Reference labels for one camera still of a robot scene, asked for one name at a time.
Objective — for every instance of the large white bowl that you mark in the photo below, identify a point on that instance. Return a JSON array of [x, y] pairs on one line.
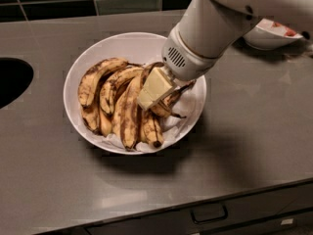
[[138, 47]]

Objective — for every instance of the spotted banana far left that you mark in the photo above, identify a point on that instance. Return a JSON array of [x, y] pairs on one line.
[[88, 84]]

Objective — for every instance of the white paper in bowl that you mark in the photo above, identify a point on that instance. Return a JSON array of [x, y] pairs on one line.
[[190, 105]]

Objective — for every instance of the lower right short banana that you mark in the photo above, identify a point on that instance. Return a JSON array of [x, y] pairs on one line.
[[150, 130]]

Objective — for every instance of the lower left banana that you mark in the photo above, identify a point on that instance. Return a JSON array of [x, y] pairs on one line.
[[95, 120]]

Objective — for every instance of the curved dark spotted banana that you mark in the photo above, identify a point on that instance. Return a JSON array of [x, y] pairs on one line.
[[159, 109]]

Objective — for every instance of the dark round sink hole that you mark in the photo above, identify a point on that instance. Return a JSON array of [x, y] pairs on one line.
[[15, 77]]

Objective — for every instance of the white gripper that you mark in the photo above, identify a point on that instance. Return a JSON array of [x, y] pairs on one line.
[[186, 60]]

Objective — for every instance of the large spotted banana centre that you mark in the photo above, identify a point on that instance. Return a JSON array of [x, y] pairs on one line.
[[125, 122]]

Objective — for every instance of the dark drawer front with handle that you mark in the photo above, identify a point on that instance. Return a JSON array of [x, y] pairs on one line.
[[254, 214]]

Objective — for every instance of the small banana with stem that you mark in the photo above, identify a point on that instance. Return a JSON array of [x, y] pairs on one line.
[[174, 97]]

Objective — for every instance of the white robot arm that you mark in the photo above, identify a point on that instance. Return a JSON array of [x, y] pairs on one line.
[[207, 29]]

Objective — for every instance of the white bowl with paper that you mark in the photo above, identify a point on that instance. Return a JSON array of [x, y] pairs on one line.
[[269, 35]]

